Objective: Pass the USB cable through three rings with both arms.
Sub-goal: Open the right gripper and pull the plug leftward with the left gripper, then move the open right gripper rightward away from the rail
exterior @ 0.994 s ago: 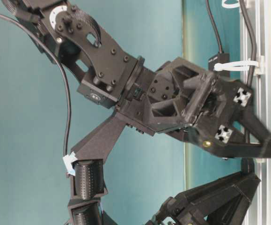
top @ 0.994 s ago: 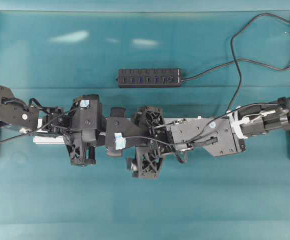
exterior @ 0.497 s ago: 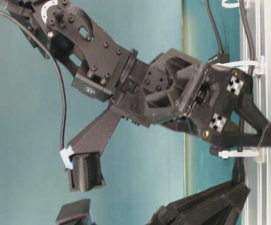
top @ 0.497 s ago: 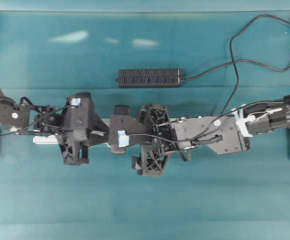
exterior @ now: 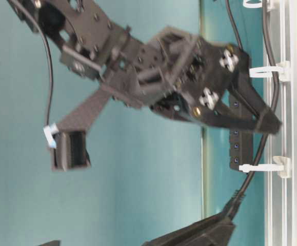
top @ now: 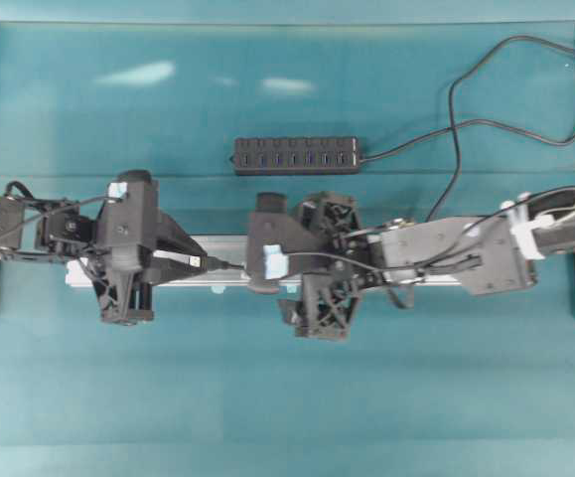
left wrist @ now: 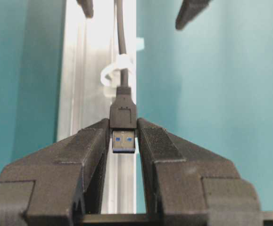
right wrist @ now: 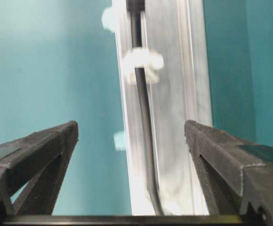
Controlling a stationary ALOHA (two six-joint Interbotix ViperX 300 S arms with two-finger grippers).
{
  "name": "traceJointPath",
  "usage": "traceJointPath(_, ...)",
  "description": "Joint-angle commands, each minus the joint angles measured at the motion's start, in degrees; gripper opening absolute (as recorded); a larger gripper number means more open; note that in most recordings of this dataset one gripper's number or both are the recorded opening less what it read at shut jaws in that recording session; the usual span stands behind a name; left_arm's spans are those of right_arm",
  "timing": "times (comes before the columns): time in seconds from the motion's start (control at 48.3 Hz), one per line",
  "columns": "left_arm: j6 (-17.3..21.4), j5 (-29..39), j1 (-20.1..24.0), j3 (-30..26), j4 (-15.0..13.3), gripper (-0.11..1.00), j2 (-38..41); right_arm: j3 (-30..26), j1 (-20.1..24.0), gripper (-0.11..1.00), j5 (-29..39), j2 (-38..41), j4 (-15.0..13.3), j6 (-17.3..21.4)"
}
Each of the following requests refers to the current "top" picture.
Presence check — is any camera cable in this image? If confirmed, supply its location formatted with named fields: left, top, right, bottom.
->
left=0, top=193, right=119, bottom=259
left=266, top=198, right=575, bottom=289

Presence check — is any right camera cable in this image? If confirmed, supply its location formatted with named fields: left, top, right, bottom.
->
left=266, top=198, right=575, bottom=289

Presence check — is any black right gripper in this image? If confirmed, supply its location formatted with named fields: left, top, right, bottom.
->
left=278, top=192, right=385, bottom=341

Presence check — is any aluminium extrusion rail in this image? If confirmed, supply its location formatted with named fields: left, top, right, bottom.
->
left=65, top=234, right=472, bottom=290

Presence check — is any black USB cable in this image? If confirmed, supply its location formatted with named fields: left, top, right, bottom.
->
left=187, top=35, right=575, bottom=272

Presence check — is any black USB hub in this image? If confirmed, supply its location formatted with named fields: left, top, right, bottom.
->
left=231, top=136, right=361, bottom=176

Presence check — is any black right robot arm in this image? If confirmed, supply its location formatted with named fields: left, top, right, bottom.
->
left=260, top=186, right=575, bottom=340

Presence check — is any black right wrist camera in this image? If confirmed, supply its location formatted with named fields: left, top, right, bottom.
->
left=245, top=193, right=328, bottom=294

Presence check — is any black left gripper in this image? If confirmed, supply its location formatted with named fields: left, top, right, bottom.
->
left=85, top=210, right=208, bottom=326

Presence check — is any left camera cable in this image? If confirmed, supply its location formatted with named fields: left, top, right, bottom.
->
left=0, top=193, right=119, bottom=259

